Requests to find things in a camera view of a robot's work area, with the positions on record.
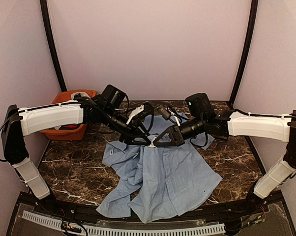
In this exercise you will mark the white perforated cable tray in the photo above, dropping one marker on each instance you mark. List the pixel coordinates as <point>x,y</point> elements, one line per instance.
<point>57,224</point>

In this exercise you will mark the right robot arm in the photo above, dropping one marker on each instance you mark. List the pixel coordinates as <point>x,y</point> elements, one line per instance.
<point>279,130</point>

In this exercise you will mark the orange plastic basket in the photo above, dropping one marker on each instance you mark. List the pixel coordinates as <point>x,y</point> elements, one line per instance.
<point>72,131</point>

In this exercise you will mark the black left frame pole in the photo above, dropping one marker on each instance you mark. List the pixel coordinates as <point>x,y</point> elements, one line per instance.
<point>51,44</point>

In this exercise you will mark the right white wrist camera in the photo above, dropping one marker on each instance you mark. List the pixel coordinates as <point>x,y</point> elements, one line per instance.
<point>168,114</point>

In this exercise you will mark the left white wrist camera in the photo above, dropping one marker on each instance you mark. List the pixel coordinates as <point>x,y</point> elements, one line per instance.
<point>135,112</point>

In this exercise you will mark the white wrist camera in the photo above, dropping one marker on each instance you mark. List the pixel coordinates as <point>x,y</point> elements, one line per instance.
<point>168,114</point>
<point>135,112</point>

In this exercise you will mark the light blue shirt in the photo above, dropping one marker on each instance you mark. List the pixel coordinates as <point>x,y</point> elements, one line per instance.
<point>156,182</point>

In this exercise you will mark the black frame pole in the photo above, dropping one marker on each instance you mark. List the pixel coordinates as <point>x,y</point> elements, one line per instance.
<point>245,51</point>
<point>51,44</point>

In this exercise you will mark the black right frame pole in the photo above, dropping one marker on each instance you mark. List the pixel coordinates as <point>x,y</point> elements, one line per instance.
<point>245,51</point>

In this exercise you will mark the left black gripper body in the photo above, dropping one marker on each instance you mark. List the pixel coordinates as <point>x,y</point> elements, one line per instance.
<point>125,135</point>

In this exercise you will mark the white cloth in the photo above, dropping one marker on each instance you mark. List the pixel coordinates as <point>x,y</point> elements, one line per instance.
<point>79,94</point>

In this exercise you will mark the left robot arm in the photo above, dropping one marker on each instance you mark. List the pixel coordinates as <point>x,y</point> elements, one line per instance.
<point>23,144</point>

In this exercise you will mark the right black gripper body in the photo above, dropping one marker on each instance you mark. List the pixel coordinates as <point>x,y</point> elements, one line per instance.
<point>198,120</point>

